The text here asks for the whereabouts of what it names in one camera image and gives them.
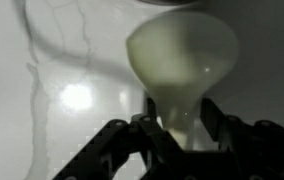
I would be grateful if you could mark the white serving spoon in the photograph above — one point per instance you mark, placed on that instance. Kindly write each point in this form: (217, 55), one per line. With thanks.
(182, 56)

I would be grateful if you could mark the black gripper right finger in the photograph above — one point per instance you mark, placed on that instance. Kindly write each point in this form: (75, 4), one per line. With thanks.
(258, 150)

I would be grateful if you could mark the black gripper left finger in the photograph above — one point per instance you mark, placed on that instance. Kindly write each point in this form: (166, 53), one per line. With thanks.
(115, 146)

